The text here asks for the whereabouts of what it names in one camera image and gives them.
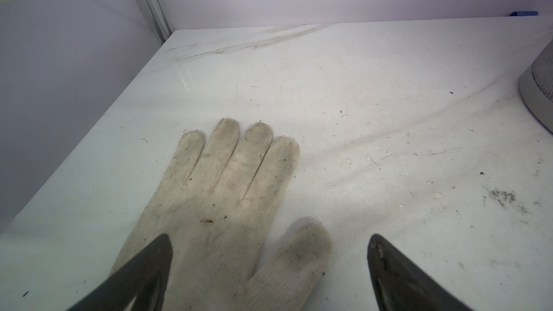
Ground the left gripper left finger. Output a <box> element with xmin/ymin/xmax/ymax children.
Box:
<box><xmin>70</xmin><ymin>234</ymin><xmax>173</xmax><ymax>311</ymax></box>

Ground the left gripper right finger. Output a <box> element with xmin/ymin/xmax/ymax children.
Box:
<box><xmin>367</xmin><ymin>234</ymin><xmax>471</xmax><ymax>311</ymax></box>

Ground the grey mesh waste bin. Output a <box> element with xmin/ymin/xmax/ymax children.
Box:
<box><xmin>518</xmin><ymin>41</ymin><xmax>552</xmax><ymax>132</ymax></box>

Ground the white cotton work glove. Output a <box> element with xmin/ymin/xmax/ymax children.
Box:
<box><xmin>113</xmin><ymin>118</ymin><xmax>333</xmax><ymax>310</ymax></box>

